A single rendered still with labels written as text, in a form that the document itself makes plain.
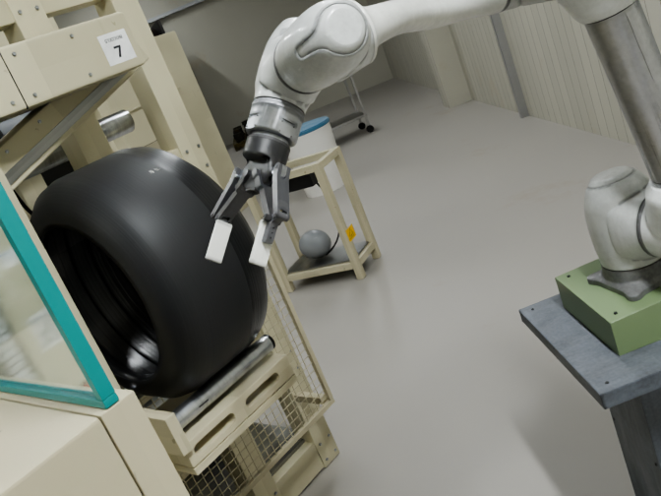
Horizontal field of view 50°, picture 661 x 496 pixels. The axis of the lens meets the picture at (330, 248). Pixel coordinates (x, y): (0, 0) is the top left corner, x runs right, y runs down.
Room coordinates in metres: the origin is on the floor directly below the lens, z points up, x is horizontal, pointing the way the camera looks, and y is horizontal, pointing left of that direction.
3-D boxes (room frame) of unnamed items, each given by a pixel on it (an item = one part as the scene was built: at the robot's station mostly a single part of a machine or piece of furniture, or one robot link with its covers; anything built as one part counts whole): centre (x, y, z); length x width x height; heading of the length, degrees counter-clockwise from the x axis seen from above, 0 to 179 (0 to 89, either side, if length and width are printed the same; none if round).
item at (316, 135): (7.06, -0.20, 0.34); 0.56 x 0.55 x 0.67; 178
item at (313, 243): (4.52, 0.04, 0.40); 0.60 x 0.35 x 0.80; 59
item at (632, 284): (1.55, -0.66, 0.77); 0.22 x 0.18 x 0.06; 10
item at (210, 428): (1.53, 0.36, 0.83); 0.36 x 0.09 x 0.06; 134
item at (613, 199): (1.52, -0.66, 0.91); 0.18 x 0.16 x 0.22; 23
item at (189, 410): (1.53, 0.36, 0.90); 0.35 x 0.05 x 0.05; 134
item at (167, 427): (1.50, 0.58, 0.90); 0.40 x 0.03 x 0.10; 44
